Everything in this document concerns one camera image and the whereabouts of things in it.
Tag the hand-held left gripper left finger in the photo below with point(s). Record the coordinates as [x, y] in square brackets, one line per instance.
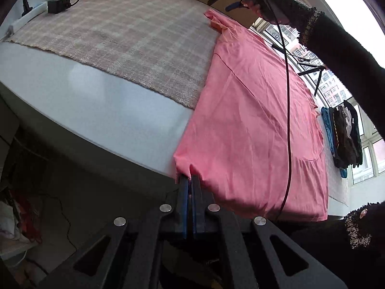
[185, 210]

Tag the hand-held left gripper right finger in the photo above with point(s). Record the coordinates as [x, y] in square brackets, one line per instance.
[195, 213]

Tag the pink sweatshirt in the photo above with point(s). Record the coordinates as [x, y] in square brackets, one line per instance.
[255, 126]

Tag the person's right forearm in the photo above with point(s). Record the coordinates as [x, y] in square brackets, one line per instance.
[346, 54]

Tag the pile of dark clothes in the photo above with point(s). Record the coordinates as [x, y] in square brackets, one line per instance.
[346, 138]

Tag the person's right hand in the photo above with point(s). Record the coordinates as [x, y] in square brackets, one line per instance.
[279, 3]

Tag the black power brick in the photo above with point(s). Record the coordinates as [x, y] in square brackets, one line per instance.
[277, 46]

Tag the black tripod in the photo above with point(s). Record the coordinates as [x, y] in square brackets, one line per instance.
[312, 70]

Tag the plaid beige blanket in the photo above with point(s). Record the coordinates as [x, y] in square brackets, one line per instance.
[120, 36]

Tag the apartment buildings outside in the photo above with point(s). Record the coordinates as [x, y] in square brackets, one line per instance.
[327, 87]

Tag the person's black knit coat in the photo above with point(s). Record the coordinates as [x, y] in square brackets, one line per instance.
[324, 246]

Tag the blue cloth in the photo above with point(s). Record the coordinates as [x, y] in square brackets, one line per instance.
[327, 132]

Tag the black power adapter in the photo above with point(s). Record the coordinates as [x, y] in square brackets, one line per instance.
[59, 4]

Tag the white power strip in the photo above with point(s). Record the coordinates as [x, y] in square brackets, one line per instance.
[27, 15]

